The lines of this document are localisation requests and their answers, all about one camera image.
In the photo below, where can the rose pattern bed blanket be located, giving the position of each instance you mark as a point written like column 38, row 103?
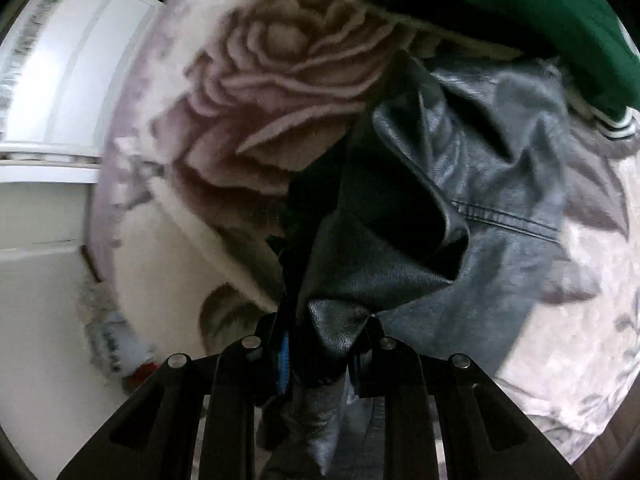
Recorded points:
column 229, row 98

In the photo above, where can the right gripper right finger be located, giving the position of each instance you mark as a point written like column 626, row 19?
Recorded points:
column 448, row 415

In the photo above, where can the green sweatshirt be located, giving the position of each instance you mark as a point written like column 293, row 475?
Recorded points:
column 588, row 36

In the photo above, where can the white wardrobe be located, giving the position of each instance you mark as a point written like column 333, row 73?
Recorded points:
column 63, row 64

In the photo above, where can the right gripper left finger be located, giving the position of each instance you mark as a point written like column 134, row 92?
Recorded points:
column 192, row 419

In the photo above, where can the white printed plastic bag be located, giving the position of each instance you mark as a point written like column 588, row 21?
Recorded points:
column 115, row 348

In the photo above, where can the red small package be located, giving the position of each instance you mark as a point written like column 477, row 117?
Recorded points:
column 137, row 378

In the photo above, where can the black leather jacket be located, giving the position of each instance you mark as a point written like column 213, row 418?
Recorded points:
column 433, row 221

